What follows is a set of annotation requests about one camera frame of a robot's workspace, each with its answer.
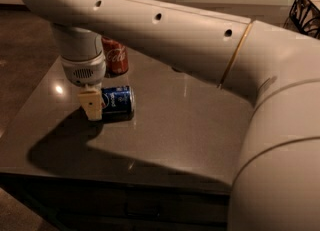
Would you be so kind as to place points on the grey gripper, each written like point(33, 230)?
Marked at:
point(84, 72)

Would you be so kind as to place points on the blue Pepsi can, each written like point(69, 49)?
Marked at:
point(118, 100)

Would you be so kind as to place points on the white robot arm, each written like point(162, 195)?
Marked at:
point(277, 179)

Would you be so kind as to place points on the red Coca-Cola can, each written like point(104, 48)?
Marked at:
point(115, 56)

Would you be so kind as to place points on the dark cabinet drawer front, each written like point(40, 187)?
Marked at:
point(93, 199)

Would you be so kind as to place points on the dark drawer handle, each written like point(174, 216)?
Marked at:
point(142, 210)

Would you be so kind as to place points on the black wire basket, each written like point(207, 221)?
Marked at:
point(305, 15)

